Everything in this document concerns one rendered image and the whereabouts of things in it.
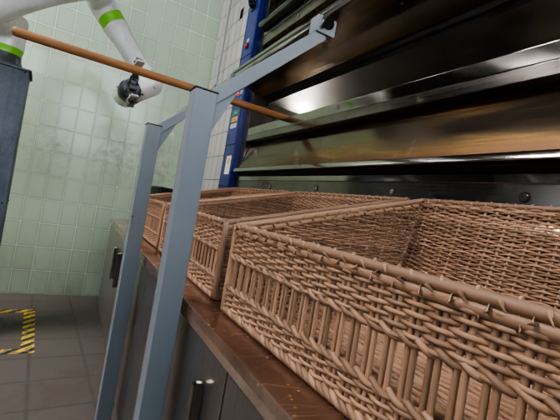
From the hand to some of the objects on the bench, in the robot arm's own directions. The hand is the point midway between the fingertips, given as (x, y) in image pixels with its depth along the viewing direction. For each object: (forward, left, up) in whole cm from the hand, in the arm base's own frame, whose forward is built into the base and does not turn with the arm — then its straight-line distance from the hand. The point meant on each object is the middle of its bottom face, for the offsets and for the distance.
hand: (137, 78), depth 144 cm
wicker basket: (+126, +25, -61) cm, 142 cm away
